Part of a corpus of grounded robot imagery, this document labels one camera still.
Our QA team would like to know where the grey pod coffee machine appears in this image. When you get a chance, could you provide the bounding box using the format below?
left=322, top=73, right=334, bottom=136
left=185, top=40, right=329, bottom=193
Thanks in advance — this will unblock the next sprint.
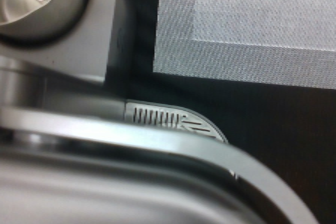
left=0, top=0, right=319, bottom=224

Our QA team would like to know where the grey woven placemat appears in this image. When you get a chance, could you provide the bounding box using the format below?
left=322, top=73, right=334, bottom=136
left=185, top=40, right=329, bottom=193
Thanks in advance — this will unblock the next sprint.
left=152, top=0, right=336, bottom=90

